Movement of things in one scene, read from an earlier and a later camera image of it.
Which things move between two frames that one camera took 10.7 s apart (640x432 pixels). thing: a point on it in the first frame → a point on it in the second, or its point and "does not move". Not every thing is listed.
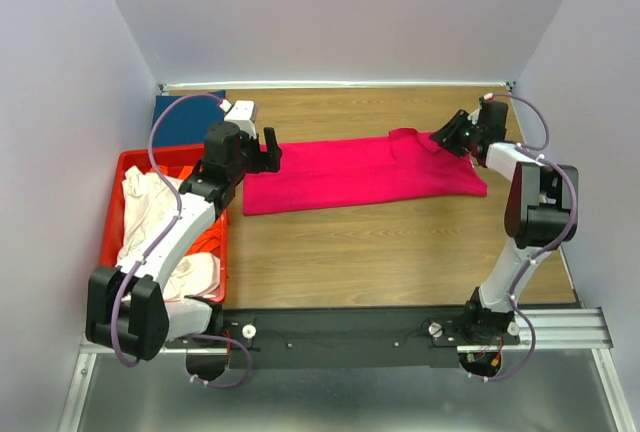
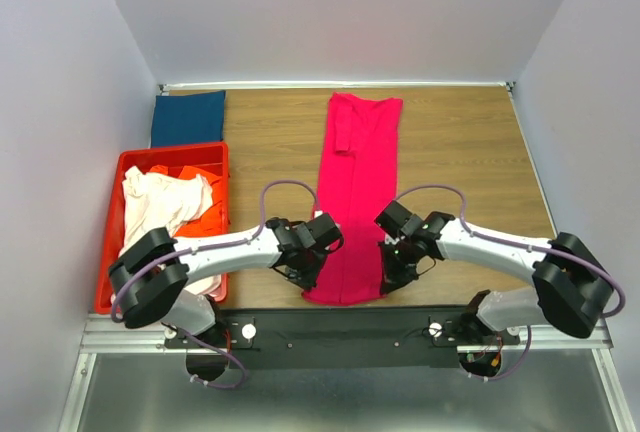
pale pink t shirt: (147, 206) does not move
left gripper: (268, 161) → (308, 281)
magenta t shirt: (400, 167) → (357, 185)
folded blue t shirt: (185, 123) does not move
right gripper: (445, 137) → (393, 278)
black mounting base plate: (340, 337) does not move
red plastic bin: (164, 160) does not move
